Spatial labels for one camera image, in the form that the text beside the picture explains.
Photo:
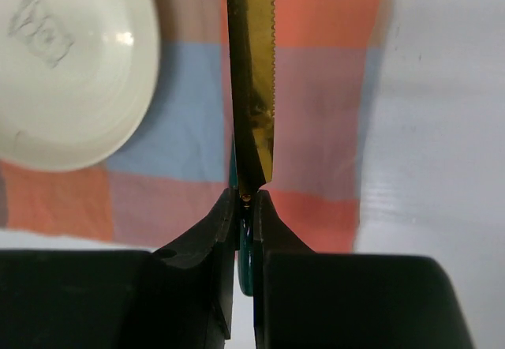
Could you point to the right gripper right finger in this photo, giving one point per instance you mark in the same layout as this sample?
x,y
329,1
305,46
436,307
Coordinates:
x,y
305,299

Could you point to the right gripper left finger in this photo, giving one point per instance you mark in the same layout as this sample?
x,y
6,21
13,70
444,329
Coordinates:
x,y
179,296

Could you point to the checkered orange blue cloth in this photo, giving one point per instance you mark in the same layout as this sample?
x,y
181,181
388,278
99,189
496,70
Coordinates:
x,y
171,172

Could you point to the cream ceramic plate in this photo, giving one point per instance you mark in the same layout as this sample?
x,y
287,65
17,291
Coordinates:
x,y
77,79

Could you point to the gold knife green handle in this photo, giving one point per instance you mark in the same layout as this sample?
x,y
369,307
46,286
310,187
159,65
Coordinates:
x,y
251,31

